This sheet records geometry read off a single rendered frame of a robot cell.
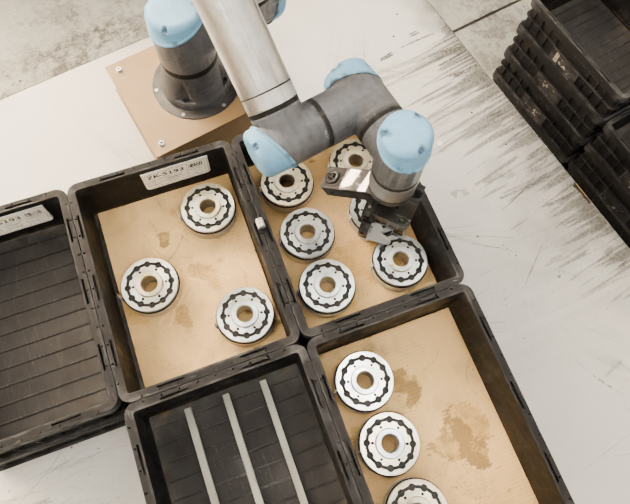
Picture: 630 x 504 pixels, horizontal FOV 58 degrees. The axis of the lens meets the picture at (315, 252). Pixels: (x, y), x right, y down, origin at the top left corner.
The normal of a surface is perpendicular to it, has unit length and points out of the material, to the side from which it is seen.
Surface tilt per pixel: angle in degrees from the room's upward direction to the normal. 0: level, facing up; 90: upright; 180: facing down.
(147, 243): 0
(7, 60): 0
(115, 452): 0
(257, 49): 37
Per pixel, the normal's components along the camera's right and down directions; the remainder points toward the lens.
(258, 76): 0.10, 0.34
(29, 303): 0.04, -0.34
